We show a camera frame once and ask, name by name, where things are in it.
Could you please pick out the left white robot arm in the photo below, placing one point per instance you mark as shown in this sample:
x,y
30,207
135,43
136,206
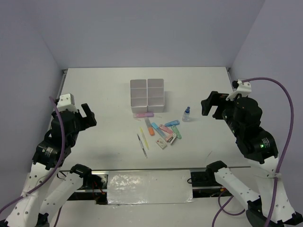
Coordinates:
x,y
36,207

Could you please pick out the blue correction tape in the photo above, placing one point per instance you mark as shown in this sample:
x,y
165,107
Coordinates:
x,y
172,123

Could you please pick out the small blue-capped bottle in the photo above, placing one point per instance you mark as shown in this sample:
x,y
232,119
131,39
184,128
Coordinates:
x,y
185,117

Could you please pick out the left white divided container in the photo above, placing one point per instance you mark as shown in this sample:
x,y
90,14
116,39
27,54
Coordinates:
x,y
138,95

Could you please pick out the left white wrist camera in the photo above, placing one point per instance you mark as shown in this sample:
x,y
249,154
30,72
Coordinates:
x,y
66,102

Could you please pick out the yellow pen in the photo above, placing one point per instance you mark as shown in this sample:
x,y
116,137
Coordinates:
x,y
144,139

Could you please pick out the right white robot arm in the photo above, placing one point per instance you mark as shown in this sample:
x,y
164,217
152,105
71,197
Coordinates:
x,y
269,207

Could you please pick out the silver foil panel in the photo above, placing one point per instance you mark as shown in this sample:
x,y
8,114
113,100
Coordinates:
x,y
149,187

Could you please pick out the white eraser box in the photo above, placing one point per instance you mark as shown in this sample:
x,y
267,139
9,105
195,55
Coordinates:
x,y
161,143

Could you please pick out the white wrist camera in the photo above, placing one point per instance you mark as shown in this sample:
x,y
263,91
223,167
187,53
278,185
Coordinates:
x,y
66,102
242,89

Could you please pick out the pink correction tape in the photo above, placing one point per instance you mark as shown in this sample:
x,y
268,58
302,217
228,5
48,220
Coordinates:
x,y
165,129

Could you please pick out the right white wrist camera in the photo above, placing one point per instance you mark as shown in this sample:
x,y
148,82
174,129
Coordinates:
x,y
242,89

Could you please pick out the light blue highlighter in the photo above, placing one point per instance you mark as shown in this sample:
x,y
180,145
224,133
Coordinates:
x,y
159,131

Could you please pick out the blue clear pen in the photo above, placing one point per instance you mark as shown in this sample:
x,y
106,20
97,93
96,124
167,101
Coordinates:
x,y
142,147

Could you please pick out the green correction tape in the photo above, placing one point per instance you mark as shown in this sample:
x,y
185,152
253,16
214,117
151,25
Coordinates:
x,y
176,131

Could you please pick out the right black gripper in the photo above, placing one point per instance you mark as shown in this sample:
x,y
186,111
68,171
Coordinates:
x,y
213,99

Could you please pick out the pink highlighter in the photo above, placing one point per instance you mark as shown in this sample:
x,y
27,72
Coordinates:
x,y
143,115

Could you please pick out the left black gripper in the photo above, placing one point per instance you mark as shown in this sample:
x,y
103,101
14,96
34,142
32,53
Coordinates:
x,y
85,122

